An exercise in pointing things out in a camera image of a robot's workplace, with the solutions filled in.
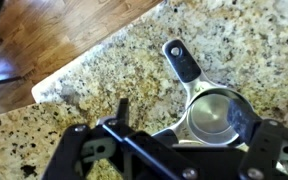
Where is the medium metal measuring pot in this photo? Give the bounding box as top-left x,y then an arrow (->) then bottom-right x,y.
161,37 -> 253,149

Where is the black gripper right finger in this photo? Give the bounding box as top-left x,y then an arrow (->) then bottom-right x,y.
227,98 -> 288,180

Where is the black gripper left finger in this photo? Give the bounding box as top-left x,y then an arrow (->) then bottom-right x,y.
42,98 -> 142,180

